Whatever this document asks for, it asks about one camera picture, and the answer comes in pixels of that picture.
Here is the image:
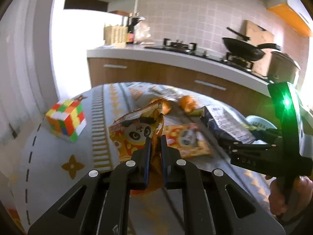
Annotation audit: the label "orange panda snack bag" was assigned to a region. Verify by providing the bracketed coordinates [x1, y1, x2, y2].
[109, 98, 164, 196]

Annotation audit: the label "crushed blue white milk carton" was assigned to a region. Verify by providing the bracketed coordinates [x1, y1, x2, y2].
[201, 105, 255, 144]

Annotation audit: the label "light blue perforated trash basket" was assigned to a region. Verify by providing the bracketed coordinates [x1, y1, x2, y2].
[246, 115, 280, 144]

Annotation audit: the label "person's right hand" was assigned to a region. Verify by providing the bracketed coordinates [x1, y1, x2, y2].
[268, 176, 312, 219]

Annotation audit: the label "flat panda snack packet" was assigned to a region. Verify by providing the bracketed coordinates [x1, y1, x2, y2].
[163, 123, 212, 159]

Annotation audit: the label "wooden base cabinets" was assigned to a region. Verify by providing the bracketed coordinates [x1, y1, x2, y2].
[87, 58, 281, 128]

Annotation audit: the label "colourful rubik's cube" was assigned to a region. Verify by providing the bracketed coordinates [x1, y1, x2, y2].
[45, 99, 86, 142]

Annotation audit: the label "grey patterned tablecloth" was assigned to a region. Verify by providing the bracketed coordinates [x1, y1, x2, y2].
[9, 82, 280, 235]

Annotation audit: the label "black glass gas stove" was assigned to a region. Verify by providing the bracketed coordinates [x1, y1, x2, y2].
[144, 38, 268, 82]

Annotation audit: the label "wooden cutting board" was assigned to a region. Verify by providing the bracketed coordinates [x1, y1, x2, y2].
[240, 20, 275, 77]

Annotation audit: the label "dark soy sauce bottle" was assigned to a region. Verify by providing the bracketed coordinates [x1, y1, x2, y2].
[126, 13, 135, 44]

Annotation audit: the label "clear plastic food bag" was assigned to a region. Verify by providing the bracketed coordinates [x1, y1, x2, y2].
[134, 16, 152, 45]

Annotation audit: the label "woven beige utensil basket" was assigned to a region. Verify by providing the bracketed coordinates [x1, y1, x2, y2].
[103, 25, 128, 47]

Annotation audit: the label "black wok with handle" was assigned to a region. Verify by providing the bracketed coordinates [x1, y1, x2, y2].
[222, 27, 281, 61]

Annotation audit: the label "orange white wall cabinet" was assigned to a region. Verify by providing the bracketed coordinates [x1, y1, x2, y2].
[263, 0, 312, 37]

